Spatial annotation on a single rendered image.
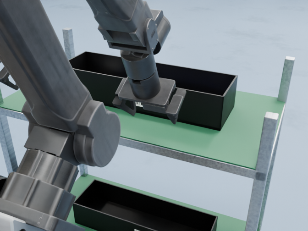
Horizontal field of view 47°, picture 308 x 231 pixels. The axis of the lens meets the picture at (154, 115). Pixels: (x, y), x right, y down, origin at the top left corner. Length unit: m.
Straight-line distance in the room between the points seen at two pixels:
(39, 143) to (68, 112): 0.07
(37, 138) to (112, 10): 0.20
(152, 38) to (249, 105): 0.69
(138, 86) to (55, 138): 0.25
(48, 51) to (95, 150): 0.14
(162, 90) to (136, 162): 1.85
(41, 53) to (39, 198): 0.16
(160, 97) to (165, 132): 0.36
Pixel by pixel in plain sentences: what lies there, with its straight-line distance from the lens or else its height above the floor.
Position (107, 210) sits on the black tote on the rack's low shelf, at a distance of 1.65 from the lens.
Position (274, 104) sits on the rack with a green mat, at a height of 0.95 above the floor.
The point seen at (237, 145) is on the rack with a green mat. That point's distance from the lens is 1.01.
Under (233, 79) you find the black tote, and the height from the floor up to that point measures 1.05.
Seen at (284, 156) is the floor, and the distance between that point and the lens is 2.74.
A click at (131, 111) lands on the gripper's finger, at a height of 1.12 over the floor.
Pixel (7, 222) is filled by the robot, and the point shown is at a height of 1.22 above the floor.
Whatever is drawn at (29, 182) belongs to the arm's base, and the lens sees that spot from 0.44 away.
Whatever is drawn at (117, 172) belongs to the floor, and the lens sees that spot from 2.45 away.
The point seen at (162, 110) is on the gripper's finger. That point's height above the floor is 1.17.
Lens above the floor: 1.49
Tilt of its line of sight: 29 degrees down
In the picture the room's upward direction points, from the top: straight up
